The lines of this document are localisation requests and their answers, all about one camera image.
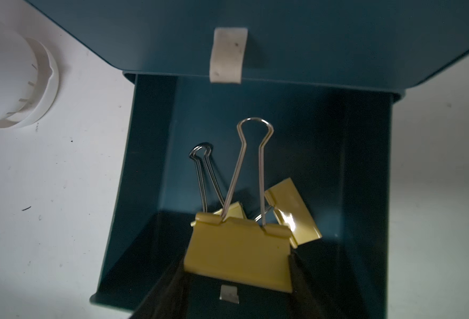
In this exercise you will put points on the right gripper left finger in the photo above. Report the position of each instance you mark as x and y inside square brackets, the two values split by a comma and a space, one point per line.
[169, 297]

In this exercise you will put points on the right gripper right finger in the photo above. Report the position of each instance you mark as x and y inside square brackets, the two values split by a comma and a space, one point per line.
[306, 301]

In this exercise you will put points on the teal bottom drawer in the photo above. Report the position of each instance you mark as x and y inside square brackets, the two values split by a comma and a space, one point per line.
[334, 144]

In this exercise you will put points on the teal drawer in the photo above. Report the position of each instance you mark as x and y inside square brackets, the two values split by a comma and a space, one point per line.
[373, 45]
[334, 144]

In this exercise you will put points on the yellow binder clip small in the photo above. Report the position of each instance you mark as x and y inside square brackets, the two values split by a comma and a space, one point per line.
[201, 156]

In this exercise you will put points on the white utensil cup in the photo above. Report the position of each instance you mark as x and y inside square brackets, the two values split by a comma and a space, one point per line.
[29, 79]

